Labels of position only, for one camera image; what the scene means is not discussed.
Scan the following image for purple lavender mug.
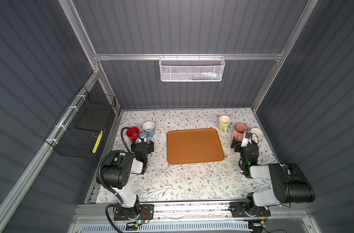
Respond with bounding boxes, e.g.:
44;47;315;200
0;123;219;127
135;137;150;144

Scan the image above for pink patterned mug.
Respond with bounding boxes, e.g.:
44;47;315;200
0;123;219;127
233;123;248;142

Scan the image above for white cream mug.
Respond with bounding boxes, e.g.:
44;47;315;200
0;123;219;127
250;128;263;143

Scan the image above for red mug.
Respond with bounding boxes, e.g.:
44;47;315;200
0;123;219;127
126;126;140;143

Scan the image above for light green mug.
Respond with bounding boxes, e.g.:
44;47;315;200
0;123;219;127
218;116;231;132

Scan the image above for blue floral mug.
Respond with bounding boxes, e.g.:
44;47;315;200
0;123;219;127
142;121;155;138

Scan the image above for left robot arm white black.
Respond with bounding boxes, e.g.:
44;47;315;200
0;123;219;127
96;141;155;213

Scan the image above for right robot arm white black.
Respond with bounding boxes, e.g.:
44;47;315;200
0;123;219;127
230;139;316;213

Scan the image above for orange plastic tray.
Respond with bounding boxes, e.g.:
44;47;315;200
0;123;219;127
167;128;225;165

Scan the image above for black foam pad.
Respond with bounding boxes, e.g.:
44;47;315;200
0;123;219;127
74;109;108;133

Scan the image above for markers in white basket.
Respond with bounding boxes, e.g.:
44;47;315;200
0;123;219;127
184;72;222;81

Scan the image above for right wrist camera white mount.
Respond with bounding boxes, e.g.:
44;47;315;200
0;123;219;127
241;131;253;147

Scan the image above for black corrugated cable conduit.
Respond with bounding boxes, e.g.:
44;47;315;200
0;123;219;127
96;150;128;190

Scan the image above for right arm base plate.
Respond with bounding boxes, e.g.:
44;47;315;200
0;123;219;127
228;202;271;218

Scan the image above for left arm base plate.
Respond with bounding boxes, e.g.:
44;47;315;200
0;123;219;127
113;204;155;221

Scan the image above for black wire basket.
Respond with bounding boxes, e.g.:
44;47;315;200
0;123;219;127
45;87;117;159

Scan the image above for white wire mesh basket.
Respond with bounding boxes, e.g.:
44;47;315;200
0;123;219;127
158;57;226;82

